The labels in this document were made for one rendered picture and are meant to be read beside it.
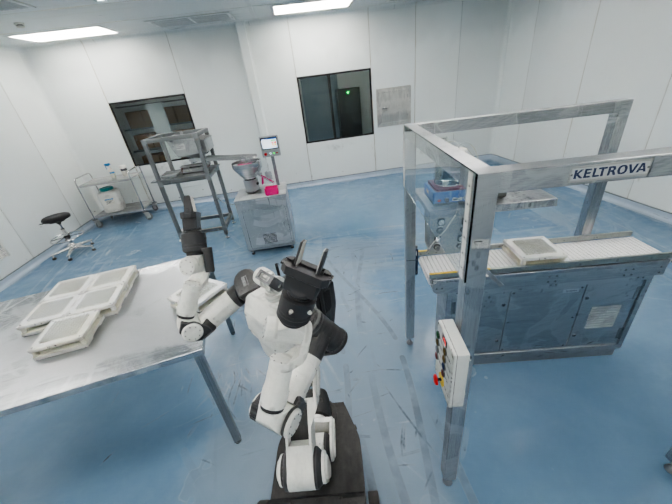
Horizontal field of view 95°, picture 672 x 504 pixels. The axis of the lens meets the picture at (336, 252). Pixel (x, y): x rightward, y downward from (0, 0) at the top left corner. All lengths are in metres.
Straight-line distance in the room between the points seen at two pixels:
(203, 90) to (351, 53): 2.74
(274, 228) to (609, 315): 3.27
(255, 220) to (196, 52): 3.59
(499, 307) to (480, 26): 6.00
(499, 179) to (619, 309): 1.86
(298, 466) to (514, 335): 1.62
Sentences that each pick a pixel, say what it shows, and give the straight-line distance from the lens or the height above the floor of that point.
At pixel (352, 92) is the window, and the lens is 6.59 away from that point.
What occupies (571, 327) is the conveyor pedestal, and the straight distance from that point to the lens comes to 2.59.
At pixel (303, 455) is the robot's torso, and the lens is 1.42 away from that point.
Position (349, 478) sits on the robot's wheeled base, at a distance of 1.88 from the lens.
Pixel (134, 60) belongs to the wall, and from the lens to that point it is 6.98.
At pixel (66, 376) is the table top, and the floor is 0.82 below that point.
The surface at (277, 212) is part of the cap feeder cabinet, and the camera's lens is 3.92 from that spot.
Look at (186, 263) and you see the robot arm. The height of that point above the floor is 1.36.
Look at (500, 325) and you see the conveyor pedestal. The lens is 2.33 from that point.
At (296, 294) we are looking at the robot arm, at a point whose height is 1.45.
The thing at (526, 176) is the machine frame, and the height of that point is 1.61.
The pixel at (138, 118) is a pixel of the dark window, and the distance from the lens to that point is 7.07.
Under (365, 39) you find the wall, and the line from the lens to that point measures 6.67.
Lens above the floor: 1.88
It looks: 29 degrees down
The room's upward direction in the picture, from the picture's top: 7 degrees counter-clockwise
